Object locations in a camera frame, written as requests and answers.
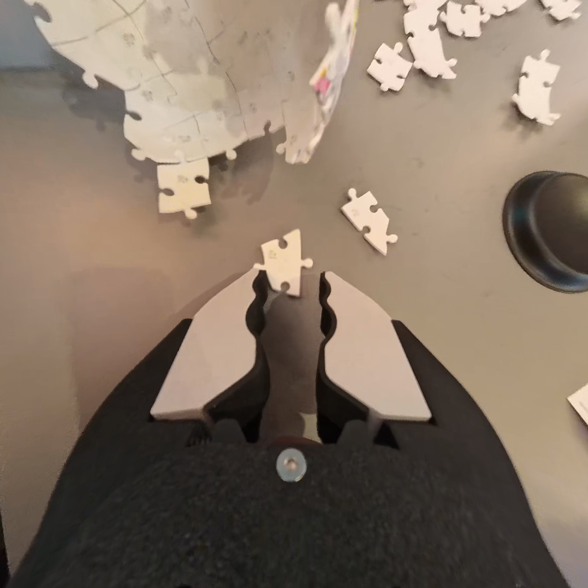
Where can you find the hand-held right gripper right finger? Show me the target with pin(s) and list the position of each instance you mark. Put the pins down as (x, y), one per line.
(376, 367)

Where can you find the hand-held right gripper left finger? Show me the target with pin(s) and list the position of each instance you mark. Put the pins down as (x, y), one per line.
(206, 363)

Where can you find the single white puzzle piece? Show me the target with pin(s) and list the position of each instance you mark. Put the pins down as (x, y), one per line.
(285, 262)

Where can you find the partly built colourful puzzle ball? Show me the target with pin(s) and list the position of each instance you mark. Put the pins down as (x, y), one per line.
(183, 69)

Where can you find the black round puzzle stand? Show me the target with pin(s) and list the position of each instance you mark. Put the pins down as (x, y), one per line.
(556, 229)

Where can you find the group of white puzzle pieces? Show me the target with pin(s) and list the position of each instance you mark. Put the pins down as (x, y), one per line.
(427, 41)

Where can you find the printed sticker sheet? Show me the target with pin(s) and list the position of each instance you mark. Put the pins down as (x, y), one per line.
(581, 404)

